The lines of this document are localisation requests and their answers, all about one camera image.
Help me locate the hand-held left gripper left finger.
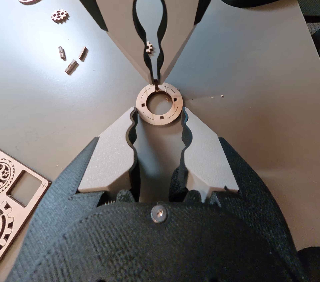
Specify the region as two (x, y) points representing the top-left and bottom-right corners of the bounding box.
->
(77, 107), (139, 195)

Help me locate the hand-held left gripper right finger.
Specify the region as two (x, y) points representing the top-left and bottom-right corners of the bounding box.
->
(178, 107), (240, 203)

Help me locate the large wooden ring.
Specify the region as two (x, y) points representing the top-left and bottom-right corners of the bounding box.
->
(136, 82), (182, 126)

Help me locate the grey desk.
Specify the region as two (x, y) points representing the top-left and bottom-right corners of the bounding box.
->
(0, 0), (320, 282)

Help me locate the large wooden puzzle sheet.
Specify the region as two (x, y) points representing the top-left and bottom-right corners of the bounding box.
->
(0, 149), (52, 260)

